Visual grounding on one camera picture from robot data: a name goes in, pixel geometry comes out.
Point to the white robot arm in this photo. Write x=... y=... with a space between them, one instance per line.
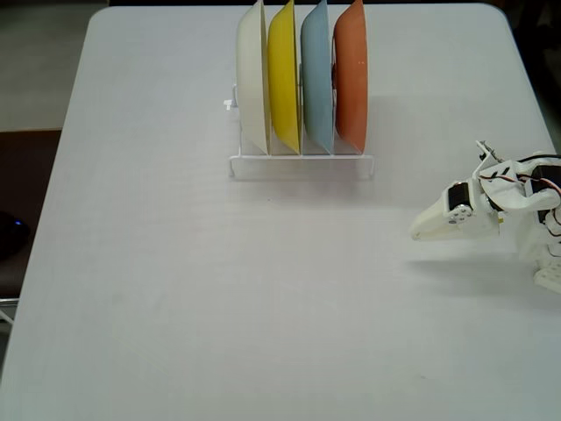
x=510 y=199

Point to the white metal frame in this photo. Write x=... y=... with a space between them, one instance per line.
x=6 y=301

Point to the black device with blue light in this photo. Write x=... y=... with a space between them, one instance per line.
x=11 y=239

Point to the yellow plate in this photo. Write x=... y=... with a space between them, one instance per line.
x=284 y=87

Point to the cream white plate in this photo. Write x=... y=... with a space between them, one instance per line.
x=252 y=87

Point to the orange plate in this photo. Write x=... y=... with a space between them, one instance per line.
x=350 y=87

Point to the light blue plate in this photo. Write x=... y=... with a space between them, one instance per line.
x=315 y=87

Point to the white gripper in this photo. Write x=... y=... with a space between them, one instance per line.
x=443 y=223

